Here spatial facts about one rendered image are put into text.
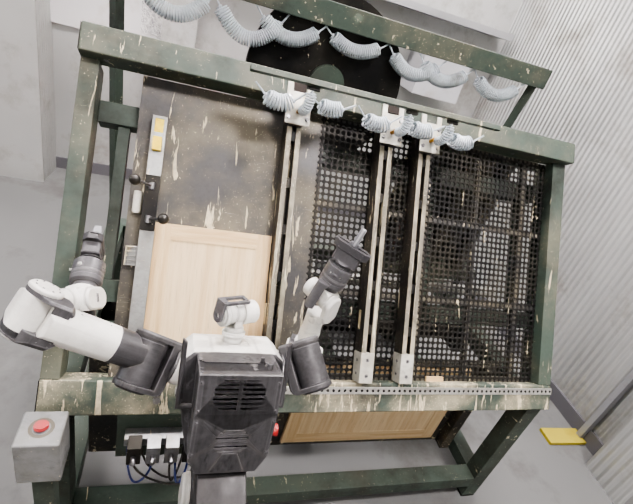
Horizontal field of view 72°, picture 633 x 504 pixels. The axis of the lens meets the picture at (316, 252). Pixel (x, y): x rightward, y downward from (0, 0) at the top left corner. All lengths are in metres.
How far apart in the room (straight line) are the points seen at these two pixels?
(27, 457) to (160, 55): 1.34
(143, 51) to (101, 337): 1.03
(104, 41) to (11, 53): 2.96
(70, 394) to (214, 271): 0.63
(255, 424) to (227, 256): 0.76
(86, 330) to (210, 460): 0.43
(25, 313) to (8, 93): 3.79
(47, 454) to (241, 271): 0.83
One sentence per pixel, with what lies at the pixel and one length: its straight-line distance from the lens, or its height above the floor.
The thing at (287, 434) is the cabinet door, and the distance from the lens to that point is 2.38.
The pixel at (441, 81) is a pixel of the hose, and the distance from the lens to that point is 2.44.
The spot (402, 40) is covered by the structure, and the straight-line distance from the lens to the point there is 2.34.
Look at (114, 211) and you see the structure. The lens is 1.77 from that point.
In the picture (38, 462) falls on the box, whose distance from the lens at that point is 1.62.
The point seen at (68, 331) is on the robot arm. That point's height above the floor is 1.44.
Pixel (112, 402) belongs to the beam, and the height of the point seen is 0.85.
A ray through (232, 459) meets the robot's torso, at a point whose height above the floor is 1.18.
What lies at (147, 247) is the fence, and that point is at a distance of 1.66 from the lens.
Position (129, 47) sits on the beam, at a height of 1.88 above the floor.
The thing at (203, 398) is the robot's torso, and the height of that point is 1.37.
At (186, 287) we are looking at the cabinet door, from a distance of 1.69.
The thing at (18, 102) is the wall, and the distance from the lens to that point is 4.80.
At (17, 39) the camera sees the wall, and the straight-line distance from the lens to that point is 4.66.
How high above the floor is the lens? 2.19
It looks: 29 degrees down
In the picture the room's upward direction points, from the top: 18 degrees clockwise
